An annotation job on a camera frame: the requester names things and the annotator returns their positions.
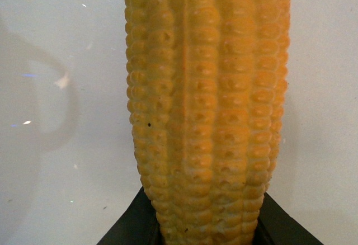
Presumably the yellow corn cob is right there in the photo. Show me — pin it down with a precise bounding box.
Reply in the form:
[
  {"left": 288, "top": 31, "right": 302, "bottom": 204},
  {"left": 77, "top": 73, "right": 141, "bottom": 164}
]
[{"left": 125, "top": 0, "right": 291, "bottom": 244}]

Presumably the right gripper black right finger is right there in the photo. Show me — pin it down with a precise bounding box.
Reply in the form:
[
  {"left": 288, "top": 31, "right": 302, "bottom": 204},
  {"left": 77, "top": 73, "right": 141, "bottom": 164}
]
[{"left": 253, "top": 193, "right": 319, "bottom": 245}]

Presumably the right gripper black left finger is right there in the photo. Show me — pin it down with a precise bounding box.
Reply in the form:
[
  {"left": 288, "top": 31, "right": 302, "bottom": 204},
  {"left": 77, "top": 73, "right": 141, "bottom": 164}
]
[{"left": 98, "top": 188, "right": 163, "bottom": 245}]

